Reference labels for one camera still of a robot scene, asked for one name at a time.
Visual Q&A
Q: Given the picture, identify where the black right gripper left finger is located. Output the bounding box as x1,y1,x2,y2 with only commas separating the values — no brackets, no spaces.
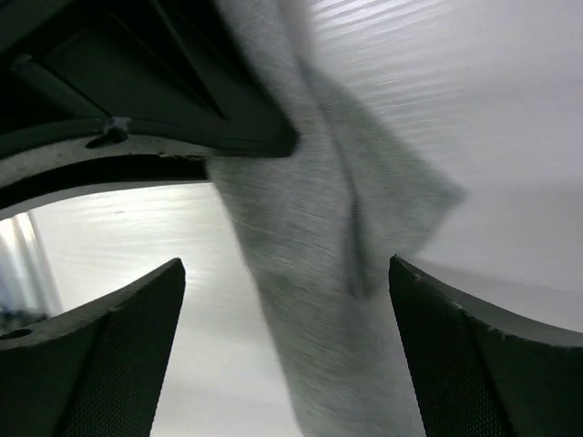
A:
1,259,186,437

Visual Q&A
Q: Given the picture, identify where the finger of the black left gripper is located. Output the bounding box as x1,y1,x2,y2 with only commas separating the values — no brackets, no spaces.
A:
1,1,298,157
1,136,208,219

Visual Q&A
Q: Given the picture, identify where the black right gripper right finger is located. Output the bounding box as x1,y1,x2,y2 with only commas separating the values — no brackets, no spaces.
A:
388,256,582,436

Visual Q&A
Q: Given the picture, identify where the grey cloth napkin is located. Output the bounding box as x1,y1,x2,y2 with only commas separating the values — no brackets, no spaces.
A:
209,1,461,436

